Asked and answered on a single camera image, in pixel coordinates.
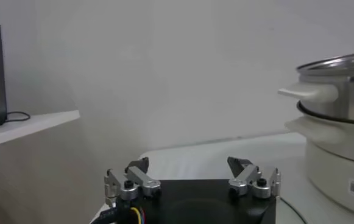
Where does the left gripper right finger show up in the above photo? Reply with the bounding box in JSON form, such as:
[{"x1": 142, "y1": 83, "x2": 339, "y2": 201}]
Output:
[{"x1": 227, "y1": 156, "x2": 283, "y2": 200}]

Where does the stainless steel steamer basket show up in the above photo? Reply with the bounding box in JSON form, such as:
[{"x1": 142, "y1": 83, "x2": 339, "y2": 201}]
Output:
[{"x1": 277, "y1": 50, "x2": 354, "y2": 126}]

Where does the black looped cable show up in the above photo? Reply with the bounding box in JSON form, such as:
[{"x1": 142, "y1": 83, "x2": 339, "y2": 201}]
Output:
[{"x1": 4, "y1": 111, "x2": 31, "y2": 124}]

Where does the white side table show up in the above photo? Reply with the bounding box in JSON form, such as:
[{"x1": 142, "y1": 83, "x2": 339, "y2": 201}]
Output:
[{"x1": 0, "y1": 110, "x2": 80, "y2": 150}]

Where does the white electric cooker base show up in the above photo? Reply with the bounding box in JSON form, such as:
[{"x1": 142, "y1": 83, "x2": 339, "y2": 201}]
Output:
[{"x1": 285, "y1": 102, "x2": 354, "y2": 220}]

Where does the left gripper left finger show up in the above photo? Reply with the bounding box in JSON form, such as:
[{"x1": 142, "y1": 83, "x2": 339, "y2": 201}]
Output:
[{"x1": 103, "y1": 156, "x2": 162, "y2": 208}]

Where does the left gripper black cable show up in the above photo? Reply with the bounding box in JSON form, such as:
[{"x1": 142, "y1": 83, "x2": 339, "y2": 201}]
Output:
[{"x1": 90, "y1": 206, "x2": 146, "y2": 224}]

